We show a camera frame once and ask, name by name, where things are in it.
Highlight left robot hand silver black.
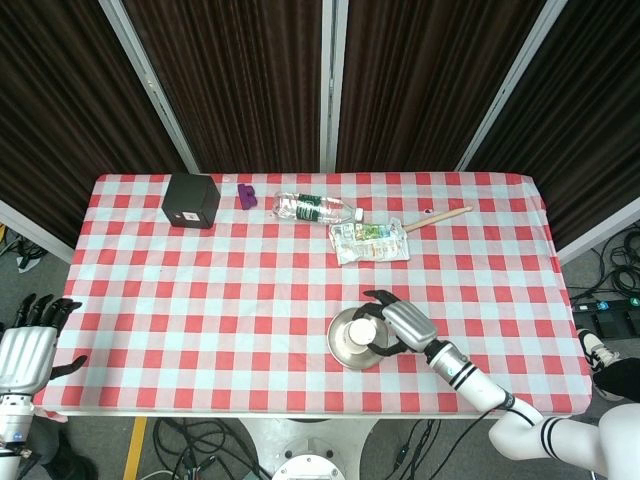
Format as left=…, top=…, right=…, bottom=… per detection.
left=0, top=293, right=90, bottom=396

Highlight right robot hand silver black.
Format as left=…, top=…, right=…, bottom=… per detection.
left=352, top=288, right=439, bottom=359

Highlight white paper cup blue stripe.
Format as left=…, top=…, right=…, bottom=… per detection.
left=348, top=319, right=379, bottom=347

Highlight round silver metal plate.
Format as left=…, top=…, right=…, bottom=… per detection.
left=327, top=307, right=397, bottom=373

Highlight crumpled silver snack bag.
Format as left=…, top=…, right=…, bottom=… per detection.
left=328, top=217, right=412, bottom=267

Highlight wooden stick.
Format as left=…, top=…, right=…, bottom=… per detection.
left=403, top=205, right=474, bottom=233

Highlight clear plastic bottle green label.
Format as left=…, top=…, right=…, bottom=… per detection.
left=271, top=191, right=365, bottom=227

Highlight red white checkered tablecloth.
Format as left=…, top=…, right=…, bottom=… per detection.
left=40, top=172, right=597, bottom=419

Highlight white sneaker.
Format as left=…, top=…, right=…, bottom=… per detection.
left=576, top=328, right=622, bottom=372

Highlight black power strip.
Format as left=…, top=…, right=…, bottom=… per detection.
left=571, top=294, right=640, bottom=317

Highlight black trouser leg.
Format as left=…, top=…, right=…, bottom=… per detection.
left=592, top=354, right=640, bottom=403

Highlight black cardboard box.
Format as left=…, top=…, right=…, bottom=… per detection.
left=161, top=173, right=222, bottom=231

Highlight dark brown curtain panel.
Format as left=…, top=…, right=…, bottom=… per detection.
left=0, top=0, right=197, bottom=247
left=334, top=0, right=557, bottom=174
left=467, top=0, right=640, bottom=250
left=122, top=0, right=332, bottom=175

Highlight black cable bundle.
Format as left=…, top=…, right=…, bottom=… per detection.
left=149, top=417, right=274, bottom=480
left=0, top=224, right=50, bottom=274
left=569, top=228, right=640, bottom=304

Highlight white partition frame post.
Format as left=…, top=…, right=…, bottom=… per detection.
left=319, top=0, right=349, bottom=174
left=453, top=0, right=584, bottom=174
left=557, top=196, right=640, bottom=265
left=0, top=198, right=77, bottom=265
left=98, top=0, right=212, bottom=175

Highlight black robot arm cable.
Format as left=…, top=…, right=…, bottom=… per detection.
left=459, top=394, right=539, bottom=441

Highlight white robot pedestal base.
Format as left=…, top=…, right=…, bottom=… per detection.
left=234, top=417, right=382, bottom=480

